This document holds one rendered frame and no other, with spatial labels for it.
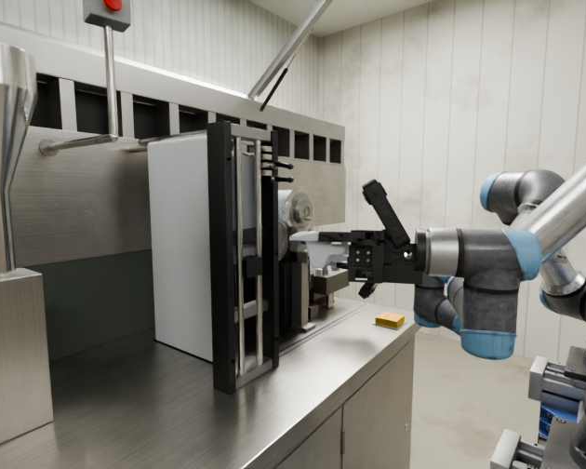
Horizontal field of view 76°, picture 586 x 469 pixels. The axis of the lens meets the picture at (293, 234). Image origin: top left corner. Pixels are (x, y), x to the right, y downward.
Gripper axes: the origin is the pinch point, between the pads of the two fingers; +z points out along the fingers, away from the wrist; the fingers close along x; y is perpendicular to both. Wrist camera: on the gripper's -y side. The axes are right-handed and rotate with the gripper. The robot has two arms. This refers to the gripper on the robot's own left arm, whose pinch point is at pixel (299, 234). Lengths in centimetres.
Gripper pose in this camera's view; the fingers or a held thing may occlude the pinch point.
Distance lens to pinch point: 63.4
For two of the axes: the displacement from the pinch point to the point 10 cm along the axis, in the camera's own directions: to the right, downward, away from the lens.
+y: -0.3, 10.0, -0.2
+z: -9.7, -0.3, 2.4
